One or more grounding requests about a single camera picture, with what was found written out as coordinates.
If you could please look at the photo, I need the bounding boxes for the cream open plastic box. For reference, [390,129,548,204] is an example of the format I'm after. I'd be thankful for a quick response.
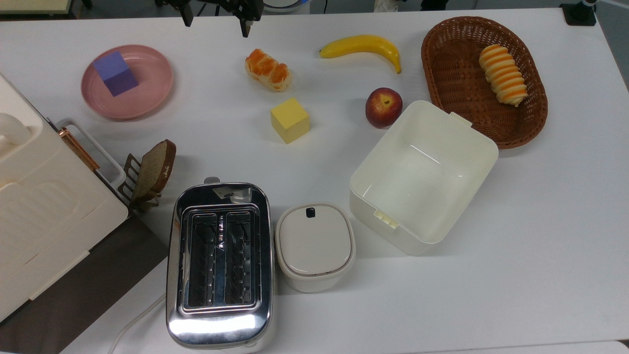
[349,100,499,256]

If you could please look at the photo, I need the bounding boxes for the purple cube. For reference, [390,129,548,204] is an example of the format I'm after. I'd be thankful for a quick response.
[92,51,140,97]

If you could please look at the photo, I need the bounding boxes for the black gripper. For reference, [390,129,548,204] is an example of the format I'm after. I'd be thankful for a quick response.
[156,0,266,38]

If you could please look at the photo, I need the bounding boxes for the yellow banana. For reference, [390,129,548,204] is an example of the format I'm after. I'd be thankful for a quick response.
[319,34,402,74]

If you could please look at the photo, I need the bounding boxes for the chrome two-slot toaster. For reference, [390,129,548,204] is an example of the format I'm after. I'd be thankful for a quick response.
[166,177,275,352]

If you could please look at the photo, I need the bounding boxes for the dark brown mat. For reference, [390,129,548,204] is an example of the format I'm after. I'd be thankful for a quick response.
[0,214,170,354]

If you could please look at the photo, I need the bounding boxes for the yellow cube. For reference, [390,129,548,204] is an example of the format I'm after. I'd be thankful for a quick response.
[270,97,311,145]

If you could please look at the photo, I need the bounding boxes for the red peach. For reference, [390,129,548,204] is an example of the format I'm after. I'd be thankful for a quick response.
[365,88,403,129]

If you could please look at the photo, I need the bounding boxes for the orange striped bread roll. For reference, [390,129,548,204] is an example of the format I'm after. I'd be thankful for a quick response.
[479,44,529,107]

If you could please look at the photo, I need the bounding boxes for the orange glazed bread roll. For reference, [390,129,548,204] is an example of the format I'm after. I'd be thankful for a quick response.
[245,48,292,92]

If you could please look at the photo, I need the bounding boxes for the brown wicker basket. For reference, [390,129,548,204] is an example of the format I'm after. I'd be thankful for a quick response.
[421,16,548,149]

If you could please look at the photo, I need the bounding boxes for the copper oven handle bar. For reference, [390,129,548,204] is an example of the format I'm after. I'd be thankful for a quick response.
[60,127,100,171]

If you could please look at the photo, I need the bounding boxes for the small cream lidded container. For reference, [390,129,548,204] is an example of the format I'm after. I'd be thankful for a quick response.
[275,203,356,294]

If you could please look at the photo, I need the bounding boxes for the large cream oven appliance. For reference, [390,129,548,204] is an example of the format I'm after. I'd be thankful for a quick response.
[0,74,129,323]

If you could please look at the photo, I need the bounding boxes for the black camera stand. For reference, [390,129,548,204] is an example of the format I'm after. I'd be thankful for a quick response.
[560,0,598,27]

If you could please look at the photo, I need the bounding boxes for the pink round plate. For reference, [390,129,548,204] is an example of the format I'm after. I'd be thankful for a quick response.
[81,45,173,121]

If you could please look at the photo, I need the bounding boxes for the brown bread slice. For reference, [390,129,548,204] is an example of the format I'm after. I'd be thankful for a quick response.
[132,140,177,200]

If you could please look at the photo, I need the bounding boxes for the metal toast rack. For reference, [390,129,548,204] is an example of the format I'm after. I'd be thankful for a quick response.
[120,154,163,213]

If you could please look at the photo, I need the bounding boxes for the white oven door handle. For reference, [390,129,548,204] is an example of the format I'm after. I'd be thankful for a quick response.
[56,118,127,190]

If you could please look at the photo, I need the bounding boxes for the white toaster cable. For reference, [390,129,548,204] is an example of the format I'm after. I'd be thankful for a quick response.
[108,294,167,354]

